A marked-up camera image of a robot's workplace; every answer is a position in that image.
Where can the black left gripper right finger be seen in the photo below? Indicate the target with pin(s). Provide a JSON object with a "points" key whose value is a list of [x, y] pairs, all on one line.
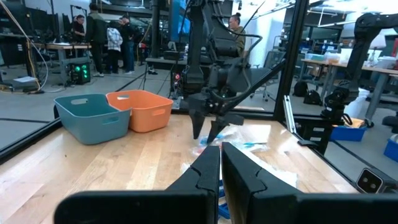
{"points": [[248, 193]]}

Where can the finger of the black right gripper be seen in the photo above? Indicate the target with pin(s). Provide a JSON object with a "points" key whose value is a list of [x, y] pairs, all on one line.
{"points": [[197, 123], [216, 129]]}

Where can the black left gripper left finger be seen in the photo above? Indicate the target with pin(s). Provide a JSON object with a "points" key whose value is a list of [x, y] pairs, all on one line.
{"points": [[199, 186]]}

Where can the toothbrush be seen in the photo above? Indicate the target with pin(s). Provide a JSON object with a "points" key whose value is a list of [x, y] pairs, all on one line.
{"points": [[253, 144], [214, 138], [199, 151]]}

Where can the blue disposable razor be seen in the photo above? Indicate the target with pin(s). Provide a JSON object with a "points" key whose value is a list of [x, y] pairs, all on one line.
{"points": [[221, 190]]}

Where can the clear bag of cotton balls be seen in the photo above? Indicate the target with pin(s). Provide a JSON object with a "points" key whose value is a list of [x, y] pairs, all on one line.
{"points": [[186, 168]]}

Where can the blue screws pile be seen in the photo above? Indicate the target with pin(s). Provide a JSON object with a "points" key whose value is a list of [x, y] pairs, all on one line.
{"points": [[224, 211]]}

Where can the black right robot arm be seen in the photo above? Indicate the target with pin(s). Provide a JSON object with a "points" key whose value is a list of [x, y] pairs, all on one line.
{"points": [[196, 46]]}

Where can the black computer with red light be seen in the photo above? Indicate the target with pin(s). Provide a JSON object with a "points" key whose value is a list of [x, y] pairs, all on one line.
{"points": [[177, 84]]}

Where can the person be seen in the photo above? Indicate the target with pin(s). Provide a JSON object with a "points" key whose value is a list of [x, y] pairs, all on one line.
{"points": [[127, 43], [96, 37], [77, 28], [237, 32], [114, 48]]}

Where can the orange plastic bin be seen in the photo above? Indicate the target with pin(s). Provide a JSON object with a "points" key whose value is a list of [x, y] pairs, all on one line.
{"points": [[149, 115]]}

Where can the grey office chair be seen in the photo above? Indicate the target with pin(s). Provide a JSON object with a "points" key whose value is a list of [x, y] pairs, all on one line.
{"points": [[270, 62]]}

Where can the silver aluminium bar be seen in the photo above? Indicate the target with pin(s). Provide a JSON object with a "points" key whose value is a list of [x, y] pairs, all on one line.
{"points": [[289, 115]]}

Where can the blue display screen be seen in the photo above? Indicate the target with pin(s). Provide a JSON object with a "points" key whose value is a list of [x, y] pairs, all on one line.
{"points": [[178, 17]]}

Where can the black table clamp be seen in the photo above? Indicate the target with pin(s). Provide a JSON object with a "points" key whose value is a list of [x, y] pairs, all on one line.
{"points": [[306, 143]]}

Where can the black backpack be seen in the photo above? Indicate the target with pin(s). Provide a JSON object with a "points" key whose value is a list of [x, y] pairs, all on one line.
{"points": [[300, 88], [312, 97]]}

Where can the black steel column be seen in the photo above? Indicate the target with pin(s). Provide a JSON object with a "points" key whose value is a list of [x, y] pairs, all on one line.
{"points": [[155, 28]]}

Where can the teal plastic bin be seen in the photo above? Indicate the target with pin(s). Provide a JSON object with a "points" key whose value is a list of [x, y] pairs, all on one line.
{"points": [[93, 124]]}

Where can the blue storage bin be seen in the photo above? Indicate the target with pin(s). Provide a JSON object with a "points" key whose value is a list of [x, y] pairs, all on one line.
{"points": [[391, 150], [348, 133]]}

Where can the long wooden worktable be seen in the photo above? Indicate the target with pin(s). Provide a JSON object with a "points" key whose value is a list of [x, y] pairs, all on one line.
{"points": [[342, 65]]}

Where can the black computer with green lights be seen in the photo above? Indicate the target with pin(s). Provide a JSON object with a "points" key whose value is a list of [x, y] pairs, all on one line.
{"points": [[79, 73]]}

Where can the small wooden workbench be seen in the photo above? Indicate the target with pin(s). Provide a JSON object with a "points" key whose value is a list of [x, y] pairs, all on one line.
{"points": [[62, 46]]}

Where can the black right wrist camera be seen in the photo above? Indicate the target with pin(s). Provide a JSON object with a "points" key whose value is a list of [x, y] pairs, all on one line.
{"points": [[217, 104]]}

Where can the black metal table frame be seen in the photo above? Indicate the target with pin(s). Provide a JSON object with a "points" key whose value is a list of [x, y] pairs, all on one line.
{"points": [[290, 62]]}

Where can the small black depth camera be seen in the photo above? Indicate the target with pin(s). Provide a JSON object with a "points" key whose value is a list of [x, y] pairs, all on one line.
{"points": [[371, 182]]}

